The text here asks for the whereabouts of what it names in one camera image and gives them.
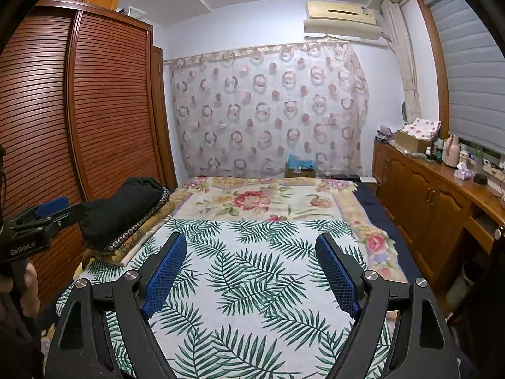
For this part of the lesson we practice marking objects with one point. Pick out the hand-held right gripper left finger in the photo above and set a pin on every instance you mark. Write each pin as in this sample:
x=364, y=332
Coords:
x=161, y=280

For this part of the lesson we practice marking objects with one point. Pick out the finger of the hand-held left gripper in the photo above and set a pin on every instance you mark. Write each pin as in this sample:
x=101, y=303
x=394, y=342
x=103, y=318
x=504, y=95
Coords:
x=51, y=206
x=67, y=215

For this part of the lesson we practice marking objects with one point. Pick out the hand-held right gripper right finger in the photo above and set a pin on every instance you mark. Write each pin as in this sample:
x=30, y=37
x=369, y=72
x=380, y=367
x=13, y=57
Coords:
x=339, y=280

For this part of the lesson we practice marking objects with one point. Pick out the black printed t-shirt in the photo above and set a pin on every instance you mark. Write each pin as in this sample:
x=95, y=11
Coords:
x=118, y=209

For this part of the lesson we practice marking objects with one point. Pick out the person's left forearm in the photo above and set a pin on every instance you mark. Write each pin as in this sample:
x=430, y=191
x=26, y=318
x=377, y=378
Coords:
x=19, y=343

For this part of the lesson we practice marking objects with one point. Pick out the person's left hand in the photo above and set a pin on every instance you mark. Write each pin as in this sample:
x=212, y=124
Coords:
x=31, y=288

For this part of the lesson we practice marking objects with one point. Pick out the studded dark cloth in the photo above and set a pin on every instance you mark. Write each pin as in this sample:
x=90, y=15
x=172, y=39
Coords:
x=138, y=225

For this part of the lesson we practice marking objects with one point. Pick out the palm leaf bedsheet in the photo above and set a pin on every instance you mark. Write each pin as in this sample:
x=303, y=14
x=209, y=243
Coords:
x=244, y=284

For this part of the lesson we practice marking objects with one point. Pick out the navy blue bed sheet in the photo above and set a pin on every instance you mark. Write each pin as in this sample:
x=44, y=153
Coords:
x=378, y=205

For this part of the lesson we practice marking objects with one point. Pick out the small cardboard box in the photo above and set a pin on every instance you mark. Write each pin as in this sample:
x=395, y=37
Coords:
x=300, y=173

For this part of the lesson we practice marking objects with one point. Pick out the long wooden cabinet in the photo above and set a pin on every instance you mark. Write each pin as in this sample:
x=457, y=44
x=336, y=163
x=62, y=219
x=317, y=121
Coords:
x=426, y=205

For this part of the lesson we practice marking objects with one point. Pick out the wooden louvered wardrobe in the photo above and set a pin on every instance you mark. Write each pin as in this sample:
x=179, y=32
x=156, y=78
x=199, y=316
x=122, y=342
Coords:
x=110, y=106

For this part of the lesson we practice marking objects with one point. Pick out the grey trash bin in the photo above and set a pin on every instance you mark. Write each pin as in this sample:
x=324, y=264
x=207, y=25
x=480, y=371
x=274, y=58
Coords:
x=463, y=284

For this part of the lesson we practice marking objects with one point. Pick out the blue tissue box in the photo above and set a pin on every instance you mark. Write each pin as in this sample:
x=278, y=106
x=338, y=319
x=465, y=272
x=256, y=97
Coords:
x=300, y=161

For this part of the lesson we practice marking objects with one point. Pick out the small purple box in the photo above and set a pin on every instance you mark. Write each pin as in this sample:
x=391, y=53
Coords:
x=386, y=131

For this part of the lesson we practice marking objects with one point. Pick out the purple tissue pack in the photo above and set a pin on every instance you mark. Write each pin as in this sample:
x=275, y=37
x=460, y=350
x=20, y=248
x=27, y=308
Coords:
x=463, y=171

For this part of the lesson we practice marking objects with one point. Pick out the pink thermos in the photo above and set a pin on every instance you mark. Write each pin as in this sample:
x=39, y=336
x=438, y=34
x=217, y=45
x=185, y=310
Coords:
x=452, y=150

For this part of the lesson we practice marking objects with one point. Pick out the polka dot cloth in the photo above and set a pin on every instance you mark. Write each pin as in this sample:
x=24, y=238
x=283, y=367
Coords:
x=422, y=126

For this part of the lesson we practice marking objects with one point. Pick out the small white fan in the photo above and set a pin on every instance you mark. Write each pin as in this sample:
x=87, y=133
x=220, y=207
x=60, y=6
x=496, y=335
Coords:
x=406, y=110

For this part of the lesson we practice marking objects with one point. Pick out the green bottle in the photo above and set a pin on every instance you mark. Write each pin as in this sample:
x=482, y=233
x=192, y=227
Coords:
x=478, y=157

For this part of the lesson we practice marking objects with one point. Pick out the circle patterned sheer curtain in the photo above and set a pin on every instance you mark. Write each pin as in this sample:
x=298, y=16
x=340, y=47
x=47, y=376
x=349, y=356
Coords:
x=268, y=106

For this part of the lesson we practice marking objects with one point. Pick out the white storage box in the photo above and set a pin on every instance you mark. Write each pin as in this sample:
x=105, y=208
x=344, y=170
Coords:
x=132, y=12

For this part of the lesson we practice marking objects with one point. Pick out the beige tied curtain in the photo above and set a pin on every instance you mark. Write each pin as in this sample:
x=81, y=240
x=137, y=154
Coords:
x=406, y=71

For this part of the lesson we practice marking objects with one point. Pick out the grey window blind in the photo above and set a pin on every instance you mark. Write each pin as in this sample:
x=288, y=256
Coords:
x=469, y=79

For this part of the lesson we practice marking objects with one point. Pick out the beige wall air conditioner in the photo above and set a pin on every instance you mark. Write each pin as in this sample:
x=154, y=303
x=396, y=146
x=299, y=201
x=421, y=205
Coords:
x=341, y=19

